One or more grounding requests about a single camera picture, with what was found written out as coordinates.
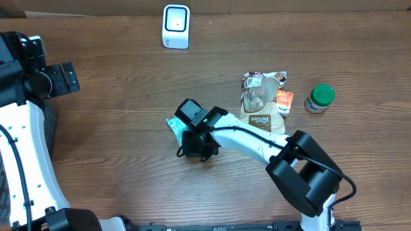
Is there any mint green wipes pack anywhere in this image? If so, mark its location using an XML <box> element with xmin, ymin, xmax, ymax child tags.
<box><xmin>166</xmin><ymin>116</ymin><xmax>189</xmax><ymax>146</ymax></box>

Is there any beige snack pouch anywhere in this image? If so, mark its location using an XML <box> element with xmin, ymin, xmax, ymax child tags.
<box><xmin>240</xmin><ymin>71</ymin><xmax>287</xmax><ymax>134</ymax></box>

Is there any orange tissue pack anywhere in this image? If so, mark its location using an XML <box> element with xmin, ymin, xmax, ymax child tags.
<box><xmin>276</xmin><ymin>90</ymin><xmax>293</xmax><ymax>117</ymax></box>

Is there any green lid jar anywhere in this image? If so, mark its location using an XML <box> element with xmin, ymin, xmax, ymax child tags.
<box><xmin>304</xmin><ymin>84</ymin><xmax>335</xmax><ymax>114</ymax></box>

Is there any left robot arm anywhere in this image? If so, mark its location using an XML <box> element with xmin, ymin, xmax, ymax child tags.
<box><xmin>1</xmin><ymin>31</ymin><xmax>133</xmax><ymax>231</ymax></box>

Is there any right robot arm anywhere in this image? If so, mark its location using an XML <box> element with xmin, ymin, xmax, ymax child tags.
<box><xmin>175</xmin><ymin>98</ymin><xmax>362</xmax><ymax>230</ymax></box>

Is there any white barcode scanner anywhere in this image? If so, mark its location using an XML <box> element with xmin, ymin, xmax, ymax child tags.
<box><xmin>162</xmin><ymin>4</ymin><xmax>191</xmax><ymax>49</ymax></box>

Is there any dark grey plastic basket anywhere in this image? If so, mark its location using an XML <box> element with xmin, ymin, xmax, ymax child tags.
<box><xmin>42</xmin><ymin>102</ymin><xmax>58</xmax><ymax>157</ymax></box>

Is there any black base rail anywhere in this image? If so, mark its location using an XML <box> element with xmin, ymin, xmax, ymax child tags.
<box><xmin>130</xmin><ymin>219</ymin><xmax>362</xmax><ymax>231</ymax></box>

